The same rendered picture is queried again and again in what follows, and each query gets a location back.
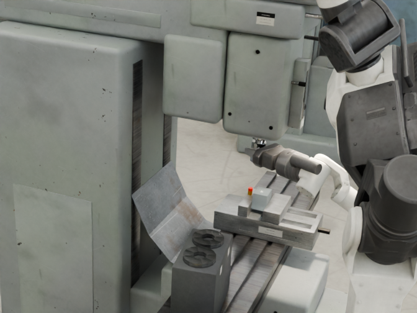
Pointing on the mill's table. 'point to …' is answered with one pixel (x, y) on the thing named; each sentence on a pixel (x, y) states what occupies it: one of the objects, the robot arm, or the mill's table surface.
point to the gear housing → (255, 17)
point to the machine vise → (241, 222)
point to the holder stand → (201, 272)
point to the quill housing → (259, 84)
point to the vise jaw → (276, 208)
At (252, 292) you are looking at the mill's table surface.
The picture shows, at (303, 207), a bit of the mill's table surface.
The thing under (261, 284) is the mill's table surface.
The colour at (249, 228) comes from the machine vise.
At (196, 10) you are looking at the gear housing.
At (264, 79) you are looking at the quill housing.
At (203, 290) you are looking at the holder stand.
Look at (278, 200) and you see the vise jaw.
